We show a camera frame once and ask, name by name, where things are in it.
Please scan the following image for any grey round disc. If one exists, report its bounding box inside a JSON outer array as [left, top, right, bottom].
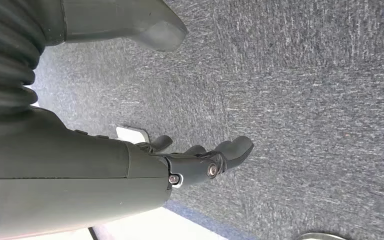
[[295, 231, 349, 240]]

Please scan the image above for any robot right arm ribbed sleeve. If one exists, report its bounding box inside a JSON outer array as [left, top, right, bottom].
[[0, 0, 47, 116]]

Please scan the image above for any grey kiosk stand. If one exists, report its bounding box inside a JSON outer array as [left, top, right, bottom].
[[115, 125, 152, 146]]

